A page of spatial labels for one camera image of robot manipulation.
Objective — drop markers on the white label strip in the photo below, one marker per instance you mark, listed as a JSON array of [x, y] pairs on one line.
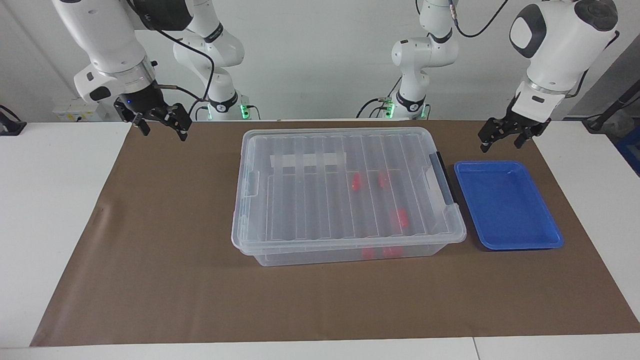
[[307, 160]]

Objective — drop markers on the clear plastic box lid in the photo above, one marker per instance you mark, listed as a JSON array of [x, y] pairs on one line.
[[300, 200]]

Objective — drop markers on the black clamp object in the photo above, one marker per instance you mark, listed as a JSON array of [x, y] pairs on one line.
[[11, 127]]

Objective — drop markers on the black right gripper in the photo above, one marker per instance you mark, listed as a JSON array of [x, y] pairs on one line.
[[142, 100]]

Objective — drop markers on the blue crate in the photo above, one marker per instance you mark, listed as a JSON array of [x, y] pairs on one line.
[[631, 152]]

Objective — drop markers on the clear plastic storage box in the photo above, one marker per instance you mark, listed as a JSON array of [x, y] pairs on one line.
[[310, 256]]

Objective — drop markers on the white power strip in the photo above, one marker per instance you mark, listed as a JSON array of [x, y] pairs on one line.
[[70, 114]]

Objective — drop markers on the black stand pole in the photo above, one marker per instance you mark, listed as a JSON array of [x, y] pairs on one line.
[[615, 106]]

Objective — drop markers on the red block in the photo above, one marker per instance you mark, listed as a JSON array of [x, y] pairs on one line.
[[384, 180], [355, 182], [400, 218]]

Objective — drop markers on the brown paper table mat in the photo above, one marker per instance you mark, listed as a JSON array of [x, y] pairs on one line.
[[150, 290]]

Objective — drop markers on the blue plastic tray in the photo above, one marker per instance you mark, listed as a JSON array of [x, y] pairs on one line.
[[507, 205]]

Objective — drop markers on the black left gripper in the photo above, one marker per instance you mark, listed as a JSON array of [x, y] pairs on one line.
[[520, 122]]

